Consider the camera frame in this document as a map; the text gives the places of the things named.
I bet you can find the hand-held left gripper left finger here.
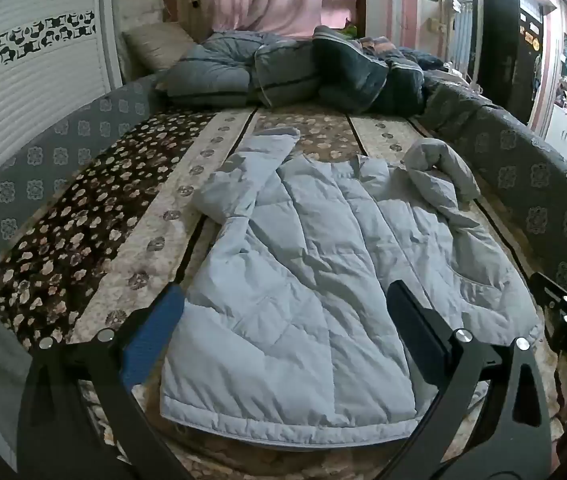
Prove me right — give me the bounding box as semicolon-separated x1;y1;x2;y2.
16;282;194;480

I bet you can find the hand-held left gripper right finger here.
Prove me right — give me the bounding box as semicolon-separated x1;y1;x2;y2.
386;279;554;480

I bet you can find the light blue padded jacket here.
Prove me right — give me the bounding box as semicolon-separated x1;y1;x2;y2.
160;127;544;447

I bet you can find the floral plush blanket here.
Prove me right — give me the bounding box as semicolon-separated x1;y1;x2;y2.
0;105;564;480

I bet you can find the grey patterned bed sheet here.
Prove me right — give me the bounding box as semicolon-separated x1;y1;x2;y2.
0;72;567;306

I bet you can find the dark blue cloth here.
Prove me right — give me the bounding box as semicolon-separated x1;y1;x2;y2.
403;47;451;73

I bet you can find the grey striped quilt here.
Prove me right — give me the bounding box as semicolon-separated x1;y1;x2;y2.
156;30;329;108

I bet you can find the dark teal quilt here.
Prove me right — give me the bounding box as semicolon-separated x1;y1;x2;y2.
311;25;427;113

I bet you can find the white slatted wardrobe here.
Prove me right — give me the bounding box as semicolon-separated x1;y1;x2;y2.
0;0;124;201

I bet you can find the white framed mirror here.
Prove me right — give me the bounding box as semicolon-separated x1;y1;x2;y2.
446;0;484;83

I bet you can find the beige pillow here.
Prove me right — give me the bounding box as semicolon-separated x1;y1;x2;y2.
123;22;199;73

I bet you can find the white fluffy stacked bedding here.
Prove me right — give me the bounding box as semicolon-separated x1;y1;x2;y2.
112;0;166;81

